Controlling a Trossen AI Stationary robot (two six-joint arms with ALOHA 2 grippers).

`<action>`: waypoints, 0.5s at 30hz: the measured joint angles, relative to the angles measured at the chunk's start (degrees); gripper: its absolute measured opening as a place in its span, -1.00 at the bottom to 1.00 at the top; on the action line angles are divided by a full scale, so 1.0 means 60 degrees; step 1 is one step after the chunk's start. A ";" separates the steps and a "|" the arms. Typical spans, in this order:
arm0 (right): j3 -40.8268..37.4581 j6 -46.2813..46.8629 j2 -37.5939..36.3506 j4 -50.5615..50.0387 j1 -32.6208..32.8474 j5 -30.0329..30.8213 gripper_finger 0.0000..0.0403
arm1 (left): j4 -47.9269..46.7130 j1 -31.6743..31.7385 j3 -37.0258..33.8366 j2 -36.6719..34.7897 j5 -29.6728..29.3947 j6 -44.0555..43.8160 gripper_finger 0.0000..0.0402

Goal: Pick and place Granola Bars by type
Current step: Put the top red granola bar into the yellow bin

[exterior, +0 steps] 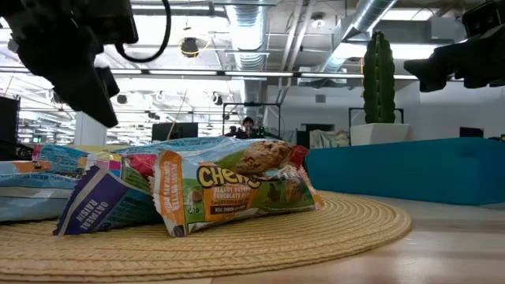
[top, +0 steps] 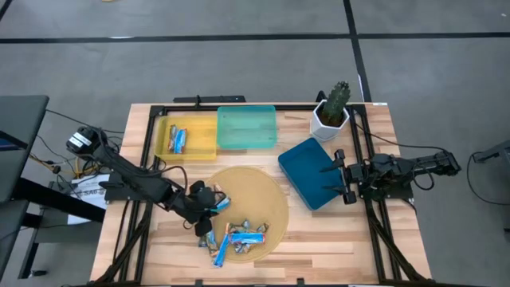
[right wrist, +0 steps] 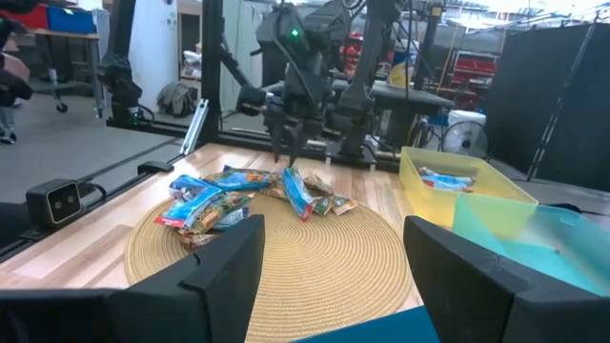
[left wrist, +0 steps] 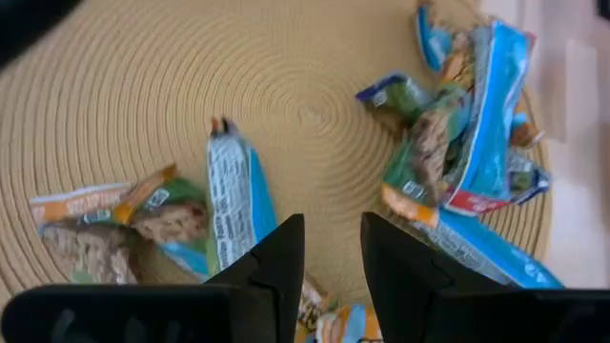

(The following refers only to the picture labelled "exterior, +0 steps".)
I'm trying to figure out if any white building column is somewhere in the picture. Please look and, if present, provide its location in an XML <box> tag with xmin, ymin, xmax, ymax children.
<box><xmin>73</xmin><ymin>112</ymin><xmax>108</xmax><ymax>146</ymax></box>

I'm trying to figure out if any blue granola bar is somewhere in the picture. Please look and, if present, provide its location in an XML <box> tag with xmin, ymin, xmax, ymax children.
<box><xmin>114</xmin><ymin>136</ymin><xmax>253</xmax><ymax>159</ymax></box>
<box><xmin>0</xmin><ymin>171</ymin><xmax>78</xmax><ymax>222</ymax></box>

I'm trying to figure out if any peanut butter Chewy granola bar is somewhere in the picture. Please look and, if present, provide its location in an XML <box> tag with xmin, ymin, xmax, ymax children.
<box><xmin>151</xmin><ymin>138</ymin><xmax>325</xmax><ymax>237</ymax></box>
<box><xmin>0</xmin><ymin>159</ymin><xmax>53</xmax><ymax>174</ymax></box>

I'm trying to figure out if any white cloth cover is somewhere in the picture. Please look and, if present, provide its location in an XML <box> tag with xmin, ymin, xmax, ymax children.
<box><xmin>309</xmin><ymin>129</ymin><xmax>350</xmax><ymax>149</ymax></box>

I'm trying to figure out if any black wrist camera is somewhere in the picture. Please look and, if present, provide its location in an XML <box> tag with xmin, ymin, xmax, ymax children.
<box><xmin>89</xmin><ymin>0</ymin><xmax>139</xmax><ymax>44</ymax></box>
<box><xmin>461</xmin><ymin>0</ymin><xmax>505</xmax><ymax>39</ymax></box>

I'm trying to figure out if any white hexagonal plant pot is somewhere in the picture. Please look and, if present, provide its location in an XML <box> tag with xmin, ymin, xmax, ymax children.
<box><xmin>350</xmin><ymin>123</ymin><xmax>413</xmax><ymax>147</ymax></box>

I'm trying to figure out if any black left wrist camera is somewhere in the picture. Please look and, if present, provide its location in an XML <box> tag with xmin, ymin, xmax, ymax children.
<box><xmin>89</xmin><ymin>0</ymin><xmax>139</xmax><ymax>44</ymax></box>

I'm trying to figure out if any small black box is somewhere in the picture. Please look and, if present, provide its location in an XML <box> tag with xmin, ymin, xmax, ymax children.
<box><xmin>459</xmin><ymin>126</ymin><xmax>484</xmax><ymax>138</ymax></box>

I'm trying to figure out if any silver spiral ventilation duct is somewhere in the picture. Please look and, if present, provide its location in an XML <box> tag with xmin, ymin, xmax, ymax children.
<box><xmin>226</xmin><ymin>0</ymin><xmax>269</xmax><ymax>119</ymax></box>
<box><xmin>315</xmin><ymin>0</ymin><xmax>399</xmax><ymax>74</ymax></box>

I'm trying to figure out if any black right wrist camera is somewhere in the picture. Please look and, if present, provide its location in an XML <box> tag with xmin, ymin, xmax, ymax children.
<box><xmin>461</xmin><ymin>0</ymin><xmax>505</xmax><ymax>39</ymax></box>

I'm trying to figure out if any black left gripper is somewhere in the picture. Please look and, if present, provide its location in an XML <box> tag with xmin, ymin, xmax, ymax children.
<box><xmin>0</xmin><ymin>0</ymin><xmax>121</xmax><ymax>128</ymax></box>

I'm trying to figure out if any long ceiling light strip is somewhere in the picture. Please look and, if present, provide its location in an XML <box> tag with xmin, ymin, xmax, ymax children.
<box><xmin>110</xmin><ymin>69</ymin><xmax>419</xmax><ymax>80</ymax></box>

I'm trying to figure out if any person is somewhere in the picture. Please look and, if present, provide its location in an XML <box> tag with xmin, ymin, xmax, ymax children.
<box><xmin>224</xmin><ymin>116</ymin><xmax>261</xmax><ymax>139</ymax></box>

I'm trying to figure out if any dark blue plastic tray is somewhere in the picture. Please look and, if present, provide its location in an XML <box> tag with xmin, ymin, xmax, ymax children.
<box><xmin>305</xmin><ymin>136</ymin><xmax>505</xmax><ymax>206</ymax></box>

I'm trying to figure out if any round black ceiling device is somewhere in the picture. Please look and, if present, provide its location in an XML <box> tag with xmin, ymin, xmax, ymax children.
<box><xmin>180</xmin><ymin>37</ymin><xmax>200</xmax><ymax>58</ymax></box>

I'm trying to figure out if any green cactus plant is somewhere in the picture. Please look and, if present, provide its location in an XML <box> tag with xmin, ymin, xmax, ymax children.
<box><xmin>362</xmin><ymin>31</ymin><xmax>396</xmax><ymax>125</ymax></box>

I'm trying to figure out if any tall black box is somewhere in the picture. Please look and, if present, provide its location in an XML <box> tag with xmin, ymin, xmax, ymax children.
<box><xmin>0</xmin><ymin>96</ymin><xmax>21</xmax><ymax>161</ymax></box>

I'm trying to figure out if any black computer monitor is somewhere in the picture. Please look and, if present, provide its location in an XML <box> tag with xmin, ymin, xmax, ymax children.
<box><xmin>301</xmin><ymin>123</ymin><xmax>335</xmax><ymax>133</ymax></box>
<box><xmin>151</xmin><ymin>121</ymin><xmax>199</xmax><ymax>141</ymax></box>

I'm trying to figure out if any round woven straw placemat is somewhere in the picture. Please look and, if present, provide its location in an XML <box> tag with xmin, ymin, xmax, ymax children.
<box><xmin>0</xmin><ymin>190</ymin><xmax>413</xmax><ymax>283</ymax></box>

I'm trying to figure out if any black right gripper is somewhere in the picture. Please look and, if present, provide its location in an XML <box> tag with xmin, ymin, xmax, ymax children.
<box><xmin>404</xmin><ymin>23</ymin><xmax>505</xmax><ymax>93</ymax></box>

